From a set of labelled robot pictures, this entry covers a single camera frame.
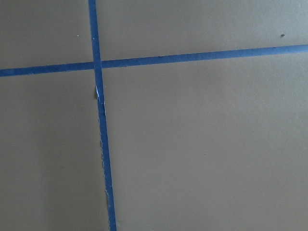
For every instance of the brown cardboard table cover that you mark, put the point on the brown cardboard table cover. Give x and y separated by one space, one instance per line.
153 115

